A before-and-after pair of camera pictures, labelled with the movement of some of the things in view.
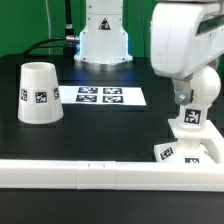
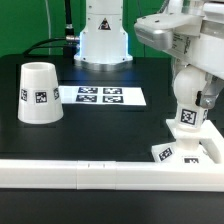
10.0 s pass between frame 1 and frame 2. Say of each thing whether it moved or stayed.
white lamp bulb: stayed
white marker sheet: stayed
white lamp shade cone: stayed
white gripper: moved
